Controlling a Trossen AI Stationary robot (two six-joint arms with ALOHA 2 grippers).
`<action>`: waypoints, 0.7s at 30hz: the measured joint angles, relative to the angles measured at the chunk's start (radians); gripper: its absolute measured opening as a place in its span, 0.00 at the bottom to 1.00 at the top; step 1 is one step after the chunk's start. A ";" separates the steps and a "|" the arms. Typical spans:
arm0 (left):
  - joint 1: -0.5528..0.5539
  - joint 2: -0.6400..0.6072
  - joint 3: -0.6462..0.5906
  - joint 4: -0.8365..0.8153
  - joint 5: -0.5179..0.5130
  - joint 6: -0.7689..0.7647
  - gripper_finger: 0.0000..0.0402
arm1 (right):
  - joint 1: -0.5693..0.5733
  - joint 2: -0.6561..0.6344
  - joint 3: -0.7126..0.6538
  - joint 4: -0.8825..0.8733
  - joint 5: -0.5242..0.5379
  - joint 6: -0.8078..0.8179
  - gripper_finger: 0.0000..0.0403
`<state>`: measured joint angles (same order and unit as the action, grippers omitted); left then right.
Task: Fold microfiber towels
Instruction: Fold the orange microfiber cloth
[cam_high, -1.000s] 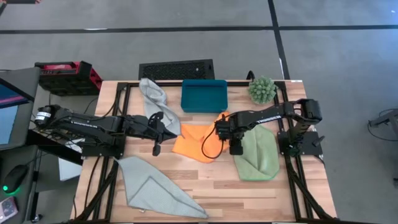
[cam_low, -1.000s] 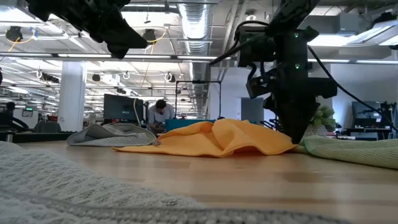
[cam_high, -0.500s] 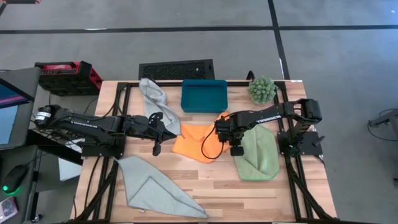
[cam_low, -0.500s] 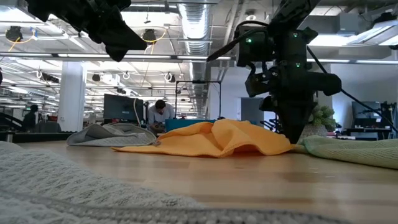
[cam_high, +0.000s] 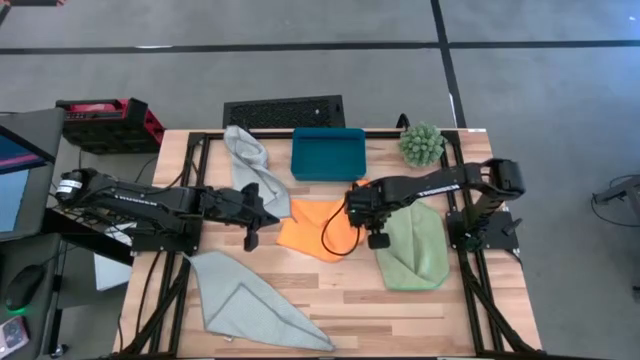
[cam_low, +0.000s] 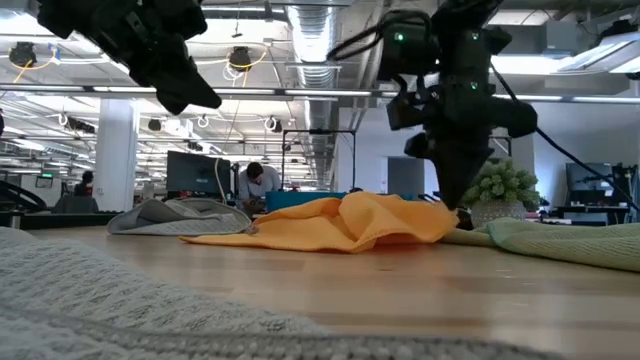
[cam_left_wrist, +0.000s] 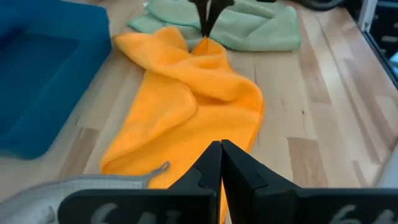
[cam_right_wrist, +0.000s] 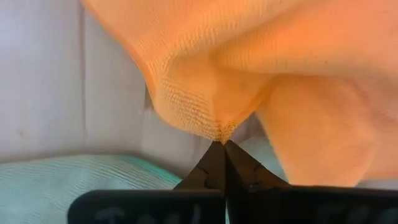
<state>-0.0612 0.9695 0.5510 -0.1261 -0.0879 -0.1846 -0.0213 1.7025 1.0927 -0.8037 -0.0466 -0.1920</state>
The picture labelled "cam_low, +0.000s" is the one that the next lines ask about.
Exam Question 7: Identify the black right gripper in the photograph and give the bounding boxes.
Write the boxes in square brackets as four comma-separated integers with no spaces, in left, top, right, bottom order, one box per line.
[404,79,539,210]

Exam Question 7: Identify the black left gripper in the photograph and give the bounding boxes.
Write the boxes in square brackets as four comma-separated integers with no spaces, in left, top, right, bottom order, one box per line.
[37,0,223,115]

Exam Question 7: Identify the green microfiber towel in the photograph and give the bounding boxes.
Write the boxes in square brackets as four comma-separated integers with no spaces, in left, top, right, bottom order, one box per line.
[439,217,640,274]

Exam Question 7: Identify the grey waffle weave towel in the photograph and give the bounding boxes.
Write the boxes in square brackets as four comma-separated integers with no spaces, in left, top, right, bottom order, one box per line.
[106,197,259,237]
[0,226,569,360]

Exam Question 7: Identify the orange microfiber towel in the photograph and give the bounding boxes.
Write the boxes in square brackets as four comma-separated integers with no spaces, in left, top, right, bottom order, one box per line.
[178,191,460,254]

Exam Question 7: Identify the green artificial plant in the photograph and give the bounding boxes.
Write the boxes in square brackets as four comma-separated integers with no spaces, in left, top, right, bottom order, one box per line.
[460,158,544,209]

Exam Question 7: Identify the white patterned plant pot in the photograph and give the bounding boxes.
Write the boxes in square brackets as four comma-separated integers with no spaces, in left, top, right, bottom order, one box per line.
[469,199,528,230]

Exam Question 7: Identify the grey door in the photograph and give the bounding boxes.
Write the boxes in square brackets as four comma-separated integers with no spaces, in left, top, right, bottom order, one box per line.
[387,156,426,197]

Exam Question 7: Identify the black computer monitor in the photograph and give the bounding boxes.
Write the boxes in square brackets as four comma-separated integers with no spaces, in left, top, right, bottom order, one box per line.
[565,162,632,206]
[165,150,232,197]

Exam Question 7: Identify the white building pillar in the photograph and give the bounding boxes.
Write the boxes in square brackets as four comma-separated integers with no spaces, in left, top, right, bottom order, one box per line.
[93,98,141,213]

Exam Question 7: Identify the person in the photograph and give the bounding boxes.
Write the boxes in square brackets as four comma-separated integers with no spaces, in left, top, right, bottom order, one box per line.
[73,170,96,198]
[236,161,283,220]

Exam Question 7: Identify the black desk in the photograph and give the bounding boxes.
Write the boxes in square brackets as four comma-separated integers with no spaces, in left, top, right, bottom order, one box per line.
[553,204,632,226]

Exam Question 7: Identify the grey office chair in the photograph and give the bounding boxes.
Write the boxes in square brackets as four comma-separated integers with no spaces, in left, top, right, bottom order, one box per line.
[52,195,100,215]

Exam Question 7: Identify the teal storage bin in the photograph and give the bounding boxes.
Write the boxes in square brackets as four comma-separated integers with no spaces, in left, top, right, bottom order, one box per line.
[264,190,417,214]

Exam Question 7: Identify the black ceiling cable reel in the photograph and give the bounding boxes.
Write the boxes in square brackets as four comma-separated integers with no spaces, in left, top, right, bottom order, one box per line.
[228,46,253,70]
[8,41,38,67]

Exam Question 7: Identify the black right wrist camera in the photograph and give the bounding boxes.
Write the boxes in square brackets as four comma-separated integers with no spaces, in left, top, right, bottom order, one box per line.
[385,89,426,132]

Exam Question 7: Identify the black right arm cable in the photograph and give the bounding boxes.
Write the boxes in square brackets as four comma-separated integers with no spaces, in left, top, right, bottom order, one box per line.
[489,59,640,214]

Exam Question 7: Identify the black metal frame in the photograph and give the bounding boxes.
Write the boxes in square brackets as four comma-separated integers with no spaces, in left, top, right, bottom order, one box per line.
[281,128,357,194]

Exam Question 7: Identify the silver ventilation duct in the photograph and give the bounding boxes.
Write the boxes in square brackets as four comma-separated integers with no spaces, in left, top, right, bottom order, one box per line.
[285,4,347,189]

